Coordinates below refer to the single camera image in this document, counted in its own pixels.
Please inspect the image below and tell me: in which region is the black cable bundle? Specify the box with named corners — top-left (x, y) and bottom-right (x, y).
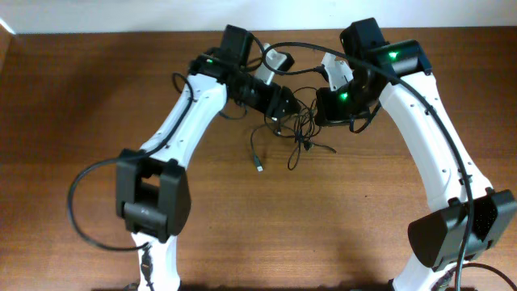
top-left (249, 86), bottom-right (338, 173)

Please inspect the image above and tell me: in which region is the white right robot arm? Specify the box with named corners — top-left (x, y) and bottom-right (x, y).
top-left (315, 18), bottom-right (516, 290)

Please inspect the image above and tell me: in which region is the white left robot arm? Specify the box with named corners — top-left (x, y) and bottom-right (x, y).
top-left (116, 25), bottom-right (301, 290)

